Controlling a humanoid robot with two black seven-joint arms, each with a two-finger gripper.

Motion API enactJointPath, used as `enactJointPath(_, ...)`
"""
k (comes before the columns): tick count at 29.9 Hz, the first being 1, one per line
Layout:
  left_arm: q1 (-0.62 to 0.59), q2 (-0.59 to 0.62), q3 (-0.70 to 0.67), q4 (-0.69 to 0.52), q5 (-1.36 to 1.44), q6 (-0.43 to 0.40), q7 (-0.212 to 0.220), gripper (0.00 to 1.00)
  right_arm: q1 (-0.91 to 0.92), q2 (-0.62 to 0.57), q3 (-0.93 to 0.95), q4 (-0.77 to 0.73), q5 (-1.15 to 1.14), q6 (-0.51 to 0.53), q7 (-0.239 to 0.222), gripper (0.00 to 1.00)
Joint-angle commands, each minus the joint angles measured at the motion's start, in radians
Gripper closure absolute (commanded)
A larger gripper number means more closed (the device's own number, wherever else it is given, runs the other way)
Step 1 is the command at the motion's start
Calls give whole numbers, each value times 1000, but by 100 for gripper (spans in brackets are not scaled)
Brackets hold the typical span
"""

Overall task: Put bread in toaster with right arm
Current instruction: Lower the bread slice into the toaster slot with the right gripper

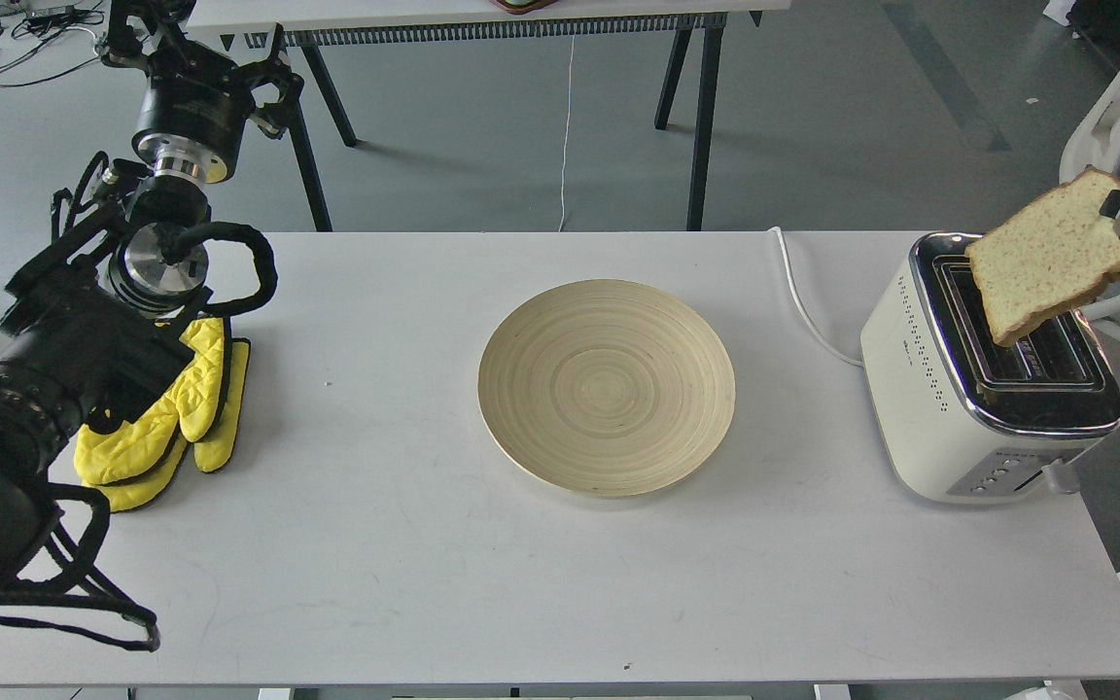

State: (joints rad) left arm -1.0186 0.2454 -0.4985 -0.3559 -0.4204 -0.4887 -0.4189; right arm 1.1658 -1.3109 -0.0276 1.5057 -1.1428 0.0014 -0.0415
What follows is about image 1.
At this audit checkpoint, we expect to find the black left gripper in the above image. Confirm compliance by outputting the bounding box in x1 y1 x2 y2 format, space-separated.
101 1 305 186

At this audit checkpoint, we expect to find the slice of bread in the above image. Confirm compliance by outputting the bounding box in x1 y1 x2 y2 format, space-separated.
965 168 1120 347

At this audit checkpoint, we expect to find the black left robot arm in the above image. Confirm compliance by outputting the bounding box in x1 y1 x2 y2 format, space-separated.
0 1 304 651

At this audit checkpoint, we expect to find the cream white toaster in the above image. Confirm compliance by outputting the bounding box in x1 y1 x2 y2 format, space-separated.
859 231 1120 505

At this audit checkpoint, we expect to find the background table with black legs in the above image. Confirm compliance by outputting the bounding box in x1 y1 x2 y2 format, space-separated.
184 1 788 231

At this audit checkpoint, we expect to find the yellow oven mitt lower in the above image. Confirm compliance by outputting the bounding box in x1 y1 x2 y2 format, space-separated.
74 337 252 512

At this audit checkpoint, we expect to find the yellow oven mitt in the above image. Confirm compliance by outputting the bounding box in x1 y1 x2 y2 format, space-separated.
74 337 252 512
74 316 231 486

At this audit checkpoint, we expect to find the yellow oven mitt upper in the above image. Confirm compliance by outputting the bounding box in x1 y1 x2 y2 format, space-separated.
74 316 231 486

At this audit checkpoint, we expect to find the round bamboo plate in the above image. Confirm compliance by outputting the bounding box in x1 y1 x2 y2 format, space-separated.
476 279 737 498

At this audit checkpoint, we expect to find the thin white hanging cable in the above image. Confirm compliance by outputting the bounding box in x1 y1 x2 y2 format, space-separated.
558 34 578 232

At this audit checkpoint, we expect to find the white toaster power cord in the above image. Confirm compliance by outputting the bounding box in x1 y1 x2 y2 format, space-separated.
769 227 865 368

